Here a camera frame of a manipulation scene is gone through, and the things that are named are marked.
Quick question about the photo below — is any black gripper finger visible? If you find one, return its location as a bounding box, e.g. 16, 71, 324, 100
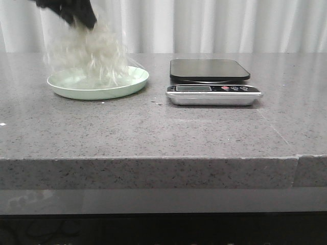
35, 0, 97, 29

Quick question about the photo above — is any white vermicelli noodle bundle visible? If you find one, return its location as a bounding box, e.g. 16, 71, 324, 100
44, 19, 141, 89

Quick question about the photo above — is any white pleated curtain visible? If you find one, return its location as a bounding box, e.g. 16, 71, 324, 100
0, 0, 327, 54

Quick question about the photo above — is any light green round plate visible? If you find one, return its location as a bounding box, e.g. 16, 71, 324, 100
47, 66, 149, 100

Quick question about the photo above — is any black and silver kitchen scale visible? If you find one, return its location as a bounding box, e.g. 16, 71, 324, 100
166, 59, 263, 106

